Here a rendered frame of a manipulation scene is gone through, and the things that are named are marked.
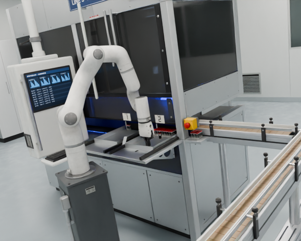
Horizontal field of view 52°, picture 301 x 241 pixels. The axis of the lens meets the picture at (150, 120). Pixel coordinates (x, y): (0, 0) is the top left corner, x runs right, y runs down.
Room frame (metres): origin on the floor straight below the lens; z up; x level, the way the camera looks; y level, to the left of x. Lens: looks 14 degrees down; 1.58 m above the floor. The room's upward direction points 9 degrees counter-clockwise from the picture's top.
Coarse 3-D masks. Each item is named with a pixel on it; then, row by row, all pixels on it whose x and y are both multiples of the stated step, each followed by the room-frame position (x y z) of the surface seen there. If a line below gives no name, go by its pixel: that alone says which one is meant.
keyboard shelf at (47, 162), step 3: (63, 159) 2.23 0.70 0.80; (66, 159) 2.24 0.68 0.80; (42, 162) 2.28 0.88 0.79; (45, 162) 2.24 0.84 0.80; (48, 162) 2.22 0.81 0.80; (51, 162) 2.20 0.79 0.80; (54, 162) 2.19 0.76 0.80; (57, 162) 2.19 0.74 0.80; (60, 162) 2.20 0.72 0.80; (63, 162) 2.22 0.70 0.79; (51, 165) 2.17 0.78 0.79; (54, 165) 2.17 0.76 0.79
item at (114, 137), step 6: (108, 132) 2.40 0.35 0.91; (114, 132) 2.44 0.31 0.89; (120, 132) 2.45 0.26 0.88; (126, 132) 2.43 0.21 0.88; (132, 132) 2.40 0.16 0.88; (138, 132) 2.29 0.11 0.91; (96, 138) 2.30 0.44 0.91; (102, 138) 2.35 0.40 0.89; (108, 138) 2.34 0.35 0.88; (114, 138) 2.32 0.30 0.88; (120, 138) 2.29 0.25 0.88; (108, 144) 2.18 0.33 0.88; (114, 144) 2.14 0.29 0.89
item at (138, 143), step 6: (138, 138) 2.16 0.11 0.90; (156, 138) 2.16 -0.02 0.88; (162, 138) 2.13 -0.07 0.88; (168, 138) 2.01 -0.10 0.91; (126, 144) 2.05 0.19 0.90; (132, 144) 2.01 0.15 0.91; (138, 144) 2.08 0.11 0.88; (144, 144) 2.06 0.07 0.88; (150, 144) 2.04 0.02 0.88; (156, 144) 2.02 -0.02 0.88; (144, 150) 1.94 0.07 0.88; (150, 150) 1.90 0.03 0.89
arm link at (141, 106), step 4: (140, 96) 1.97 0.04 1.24; (144, 96) 1.95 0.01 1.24; (136, 100) 1.92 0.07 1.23; (140, 100) 1.90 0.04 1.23; (144, 100) 1.91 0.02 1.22; (136, 104) 1.92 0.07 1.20; (140, 104) 1.90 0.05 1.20; (144, 104) 1.91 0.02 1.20; (148, 104) 1.94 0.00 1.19; (136, 108) 1.93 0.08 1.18; (140, 108) 1.90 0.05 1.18; (144, 108) 1.91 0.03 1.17; (148, 108) 1.93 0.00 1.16; (140, 112) 1.91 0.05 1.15; (144, 112) 1.90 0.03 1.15; (148, 112) 1.92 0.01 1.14; (140, 116) 1.91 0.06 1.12; (144, 116) 1.90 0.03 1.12; (148, 116) 1.92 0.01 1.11
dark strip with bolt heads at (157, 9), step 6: (156, 6) 2.10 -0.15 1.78; (156, 12) 2.10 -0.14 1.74; (156, 18) 2.11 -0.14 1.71; (162, 30) 2.08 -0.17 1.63; (162, 36) 2.09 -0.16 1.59; (162, 42) 2.09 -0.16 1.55; (162, 48) 2.10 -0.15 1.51; (162, 54) 2.10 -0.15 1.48; (162, 60) 2.10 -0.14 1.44; (162, 66) 2.11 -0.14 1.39; (168, 72) 2.08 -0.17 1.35; (168, 78) 2.09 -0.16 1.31; (168, 84) 2.09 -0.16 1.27; (168, 90) 2.10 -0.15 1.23
